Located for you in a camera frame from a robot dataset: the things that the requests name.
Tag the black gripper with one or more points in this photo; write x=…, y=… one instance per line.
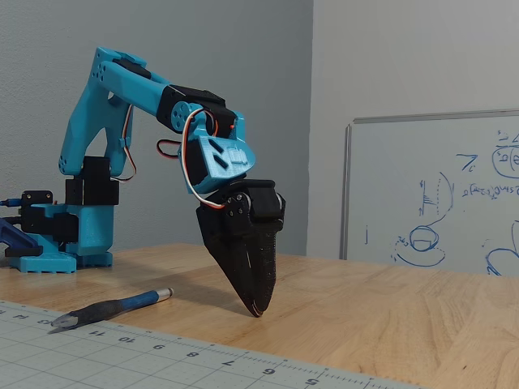
x=259, y=207

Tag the blue pen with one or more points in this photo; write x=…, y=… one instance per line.
x=117, y=306

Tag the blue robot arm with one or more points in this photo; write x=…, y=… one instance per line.
x=134, y=87

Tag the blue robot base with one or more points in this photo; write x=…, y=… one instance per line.
x=91, y=227

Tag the whiteboard with blue drawings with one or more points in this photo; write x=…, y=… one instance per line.
x=405, y=182

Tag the grey cutting mat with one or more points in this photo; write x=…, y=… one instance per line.
x=101, y=360

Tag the black controller board box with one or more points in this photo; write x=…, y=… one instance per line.
x=36, y=206

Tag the dark blue clamp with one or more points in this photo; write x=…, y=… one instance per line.
x=18, y=239

